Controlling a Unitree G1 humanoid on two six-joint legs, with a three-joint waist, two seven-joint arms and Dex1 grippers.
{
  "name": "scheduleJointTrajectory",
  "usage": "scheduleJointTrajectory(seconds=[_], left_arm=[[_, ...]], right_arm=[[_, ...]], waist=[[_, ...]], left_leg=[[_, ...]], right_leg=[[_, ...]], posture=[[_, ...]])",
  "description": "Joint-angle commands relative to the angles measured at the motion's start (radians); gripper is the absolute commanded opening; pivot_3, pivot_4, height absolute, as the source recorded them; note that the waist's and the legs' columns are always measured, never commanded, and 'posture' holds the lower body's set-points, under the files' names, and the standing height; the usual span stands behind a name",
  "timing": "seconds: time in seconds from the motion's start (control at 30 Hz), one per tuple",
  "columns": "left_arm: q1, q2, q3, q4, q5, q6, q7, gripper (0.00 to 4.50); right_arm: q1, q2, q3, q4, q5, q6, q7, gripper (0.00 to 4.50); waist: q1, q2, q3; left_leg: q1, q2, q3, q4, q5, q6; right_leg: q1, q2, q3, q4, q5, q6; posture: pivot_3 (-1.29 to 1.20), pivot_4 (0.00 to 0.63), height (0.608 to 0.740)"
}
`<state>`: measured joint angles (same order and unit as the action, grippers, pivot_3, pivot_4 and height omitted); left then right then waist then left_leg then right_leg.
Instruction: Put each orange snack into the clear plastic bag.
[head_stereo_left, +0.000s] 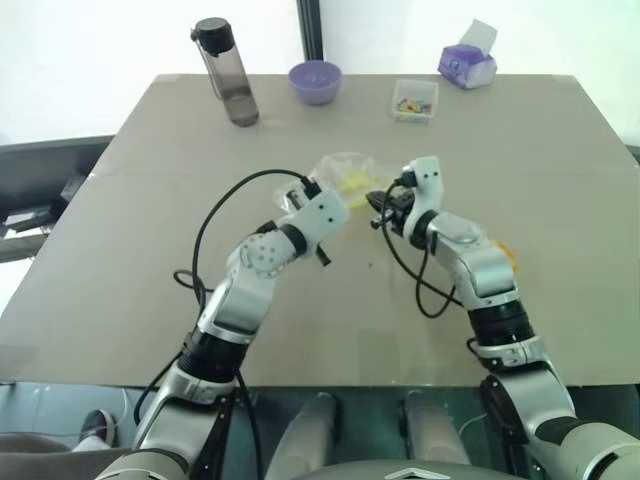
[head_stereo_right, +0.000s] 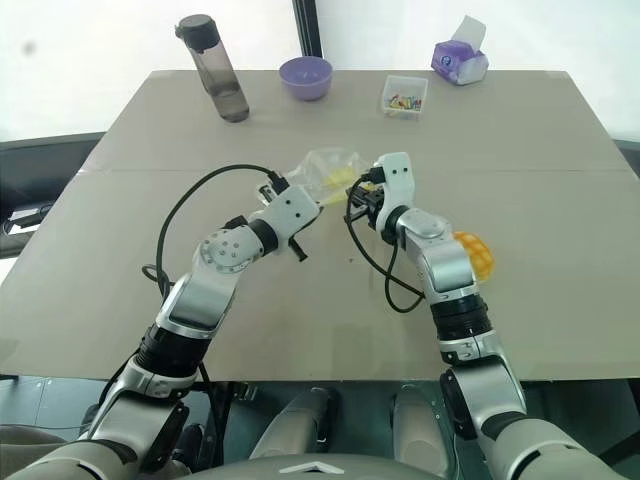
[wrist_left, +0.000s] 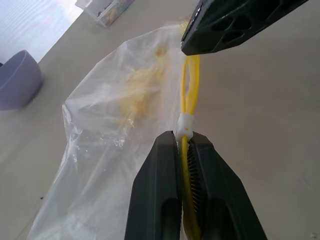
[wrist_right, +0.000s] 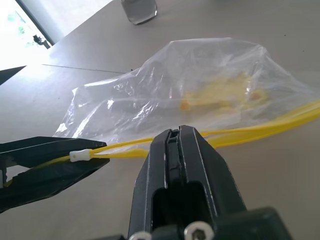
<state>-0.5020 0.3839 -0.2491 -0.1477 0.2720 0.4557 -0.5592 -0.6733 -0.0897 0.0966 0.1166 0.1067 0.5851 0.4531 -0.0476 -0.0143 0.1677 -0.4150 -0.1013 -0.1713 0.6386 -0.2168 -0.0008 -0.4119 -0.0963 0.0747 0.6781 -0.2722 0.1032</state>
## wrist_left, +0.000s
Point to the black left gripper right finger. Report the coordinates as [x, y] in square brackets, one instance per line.
[217, 190]

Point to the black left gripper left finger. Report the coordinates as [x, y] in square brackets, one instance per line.
[153, 190]

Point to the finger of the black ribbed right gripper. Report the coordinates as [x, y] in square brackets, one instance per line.
[225, 27]

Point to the clear plastic storage box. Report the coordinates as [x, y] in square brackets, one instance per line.
[105, 11]

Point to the purple round bowl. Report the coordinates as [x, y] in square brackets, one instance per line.
[17, 80]

